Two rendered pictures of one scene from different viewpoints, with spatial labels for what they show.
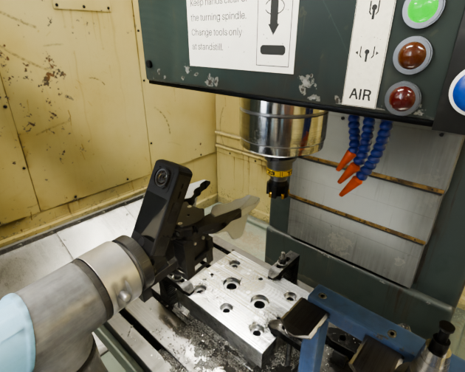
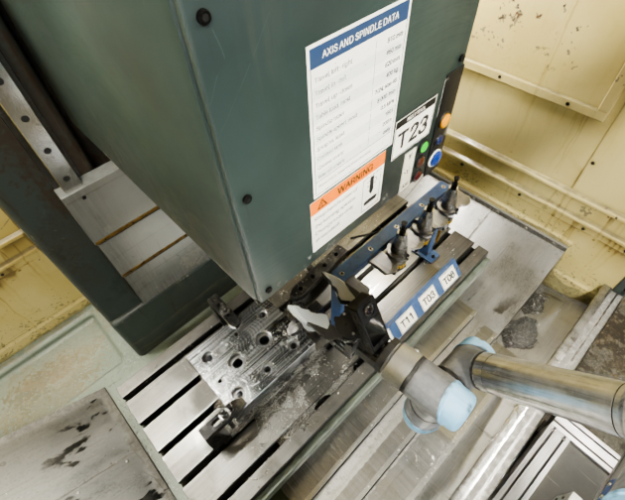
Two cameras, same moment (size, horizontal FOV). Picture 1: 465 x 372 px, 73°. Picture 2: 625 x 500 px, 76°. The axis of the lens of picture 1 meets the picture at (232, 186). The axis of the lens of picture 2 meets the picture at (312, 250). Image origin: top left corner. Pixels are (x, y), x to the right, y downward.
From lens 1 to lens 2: 0.74 m
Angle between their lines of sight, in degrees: 66
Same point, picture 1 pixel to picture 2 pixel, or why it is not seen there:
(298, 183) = (125, 258)
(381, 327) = (366, 251)
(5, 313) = (455, 392)
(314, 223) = (163, 268)
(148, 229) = (380, 333)
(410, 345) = (378, 244)
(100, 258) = (411, 356)
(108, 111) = not seen: outside the picture
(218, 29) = (336, 216)
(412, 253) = not seen: hidden behind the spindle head
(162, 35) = (283, 259)
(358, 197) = not seen: hidden behind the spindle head
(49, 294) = (440, 376)
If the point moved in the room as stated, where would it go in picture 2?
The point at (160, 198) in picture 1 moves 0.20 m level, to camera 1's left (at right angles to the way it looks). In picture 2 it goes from (375, 316) to (378, 440)
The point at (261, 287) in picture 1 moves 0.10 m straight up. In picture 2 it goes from (247, 334) to (241, 318)
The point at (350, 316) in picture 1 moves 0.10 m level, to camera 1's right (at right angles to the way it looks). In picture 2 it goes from (358, 263) to (358, 233)
